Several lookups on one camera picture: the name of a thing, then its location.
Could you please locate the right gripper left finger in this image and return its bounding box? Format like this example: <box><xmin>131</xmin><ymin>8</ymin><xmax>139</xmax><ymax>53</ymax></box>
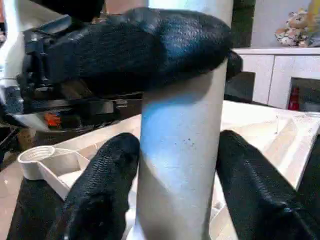
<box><xmin>48</xmin><ymin>132</ymin><xmax>141</xmax><ymax>240</ymax></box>

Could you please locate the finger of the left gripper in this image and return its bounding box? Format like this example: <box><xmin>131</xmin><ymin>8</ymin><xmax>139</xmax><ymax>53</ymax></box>
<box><xmin>226</xmin><ymin>51</ymin><xmax>243</xmax><ymax>81</ymax></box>
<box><xmin>49</xmin><ymin>7</ymin><xmax>234</xmax><ymax>87</ymax></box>

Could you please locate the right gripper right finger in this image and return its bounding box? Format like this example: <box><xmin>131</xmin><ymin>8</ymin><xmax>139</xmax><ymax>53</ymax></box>
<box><xmin>216</xmin><ymin>129</ymin><xmax>320</xmax><ymax>240</ymax></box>

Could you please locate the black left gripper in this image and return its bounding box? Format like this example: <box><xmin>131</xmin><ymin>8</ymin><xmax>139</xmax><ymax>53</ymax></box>
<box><xmin>16</xmin><ymin>14</ymin><xmax>142</xmax><ymax>118</ymax></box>

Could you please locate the white plastic table top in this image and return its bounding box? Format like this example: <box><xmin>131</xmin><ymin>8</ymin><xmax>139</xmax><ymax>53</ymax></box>
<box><xmin>17</xmin><ymin>99</ymin><xmax>320</xmax><ymax>240</ymax></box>

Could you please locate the white plastic table leg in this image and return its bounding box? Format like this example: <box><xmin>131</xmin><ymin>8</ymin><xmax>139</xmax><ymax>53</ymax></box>
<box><xmin>132</xmin><ymin>0</ymin><xmax>235</xmax><ymax>240</ymax></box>

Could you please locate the white glass-door cabinet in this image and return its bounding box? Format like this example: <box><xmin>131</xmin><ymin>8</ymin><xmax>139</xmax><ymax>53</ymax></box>
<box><xmin>232</xmin><ymin>47</ymin><xmax>320</xmax><ymax>111</ymax></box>

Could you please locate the plush toy animal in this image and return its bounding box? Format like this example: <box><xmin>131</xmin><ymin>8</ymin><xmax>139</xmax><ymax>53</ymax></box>
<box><xmin>274</xmin><ymin>9</ymin><xmax>311</xmax><ymax>47</ymax></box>

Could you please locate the red bottle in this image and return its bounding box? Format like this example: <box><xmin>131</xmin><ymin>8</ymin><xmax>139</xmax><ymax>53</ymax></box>
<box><xmin>287</xmin><ymin>87</ymin><xmax>301</xmax><ymax>111</ymax></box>

